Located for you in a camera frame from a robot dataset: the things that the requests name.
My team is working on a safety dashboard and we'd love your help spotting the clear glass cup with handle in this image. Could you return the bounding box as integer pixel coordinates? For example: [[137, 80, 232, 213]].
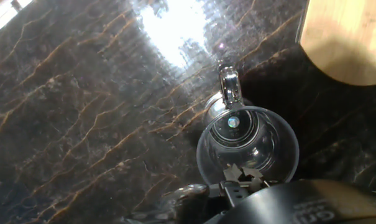
[[196, 63, 300, 187]]

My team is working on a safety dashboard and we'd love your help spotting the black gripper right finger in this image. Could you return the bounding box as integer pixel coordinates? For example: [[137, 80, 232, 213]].
[[242, 167, 265, 193]]

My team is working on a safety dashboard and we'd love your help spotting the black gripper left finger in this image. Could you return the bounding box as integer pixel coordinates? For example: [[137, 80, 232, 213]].
[[220, 164, 249, 208]]

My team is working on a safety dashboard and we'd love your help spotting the wooden cup rack with hooks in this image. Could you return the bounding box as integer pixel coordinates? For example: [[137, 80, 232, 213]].
[[299, 0, 376, 86]]

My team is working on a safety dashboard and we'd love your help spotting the dark marble pattern mat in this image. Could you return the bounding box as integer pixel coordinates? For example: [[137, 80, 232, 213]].
[[0, 0, 376, 224]]

